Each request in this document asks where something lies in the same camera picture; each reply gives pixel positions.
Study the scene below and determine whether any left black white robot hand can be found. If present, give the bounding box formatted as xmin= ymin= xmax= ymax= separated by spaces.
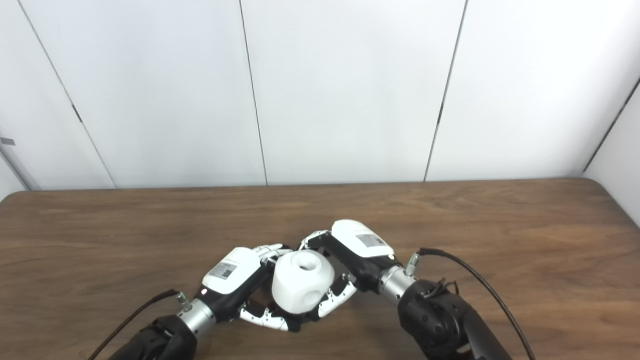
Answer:
xmin=195 ymin=244 xmax=296 ymax=333

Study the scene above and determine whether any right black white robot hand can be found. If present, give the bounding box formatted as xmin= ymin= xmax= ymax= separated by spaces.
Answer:
xmin=298 ymin=219 xmax=404 ymax=320

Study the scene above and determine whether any round white plastic piece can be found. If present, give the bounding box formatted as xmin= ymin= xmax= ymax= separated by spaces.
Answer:
xmin=271 ymin=250 xmax=336 ymax=315

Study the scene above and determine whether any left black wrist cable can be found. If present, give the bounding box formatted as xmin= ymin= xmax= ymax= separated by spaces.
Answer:
xmin=89 ymin=288 xmax=188 ymax=360

